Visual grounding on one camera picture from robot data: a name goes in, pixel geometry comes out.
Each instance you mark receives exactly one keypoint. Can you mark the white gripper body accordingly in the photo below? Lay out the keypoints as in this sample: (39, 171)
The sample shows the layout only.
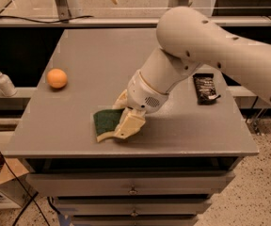
(142, 94)

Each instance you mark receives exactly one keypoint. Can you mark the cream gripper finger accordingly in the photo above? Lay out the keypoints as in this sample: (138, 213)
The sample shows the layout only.
(130, 123)
(121, 102)

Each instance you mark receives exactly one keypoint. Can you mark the green and yellow sponge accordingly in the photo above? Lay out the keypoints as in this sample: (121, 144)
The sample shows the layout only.
(105, 122)

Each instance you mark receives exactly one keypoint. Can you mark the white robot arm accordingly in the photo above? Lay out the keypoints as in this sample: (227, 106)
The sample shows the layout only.
(186, 40)

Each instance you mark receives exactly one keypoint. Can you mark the grey drawer cabinet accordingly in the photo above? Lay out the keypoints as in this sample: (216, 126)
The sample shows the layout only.
(56, 134)

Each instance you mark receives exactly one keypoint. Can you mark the black snack bar wrapper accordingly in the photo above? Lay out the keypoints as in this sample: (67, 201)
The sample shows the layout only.
(205, 88)

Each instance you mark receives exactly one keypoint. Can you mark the orange ball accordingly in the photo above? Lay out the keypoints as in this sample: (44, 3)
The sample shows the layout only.
(57, 79)

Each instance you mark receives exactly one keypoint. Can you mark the middle grey drawer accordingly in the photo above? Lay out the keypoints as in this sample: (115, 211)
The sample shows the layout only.
(132, 206)

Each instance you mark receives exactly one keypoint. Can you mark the grey drawer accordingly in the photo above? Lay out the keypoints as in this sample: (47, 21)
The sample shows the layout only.
(135, 221)
(132, 206)
(130, 183)

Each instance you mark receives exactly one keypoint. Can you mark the top grey drawer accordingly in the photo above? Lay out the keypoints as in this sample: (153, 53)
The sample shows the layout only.
(130, 183)

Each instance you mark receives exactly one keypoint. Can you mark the bottom grey drawer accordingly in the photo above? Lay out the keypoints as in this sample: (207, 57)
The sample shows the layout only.
(135, 221)

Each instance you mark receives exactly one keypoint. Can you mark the white pump bottle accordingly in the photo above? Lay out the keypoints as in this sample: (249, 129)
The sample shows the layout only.
(6, 86)

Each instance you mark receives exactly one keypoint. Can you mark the cardboard box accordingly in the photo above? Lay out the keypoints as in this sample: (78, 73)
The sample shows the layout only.
(12, 194)

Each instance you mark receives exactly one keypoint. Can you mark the left metal bracket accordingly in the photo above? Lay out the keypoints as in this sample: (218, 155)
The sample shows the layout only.
(62, 9)

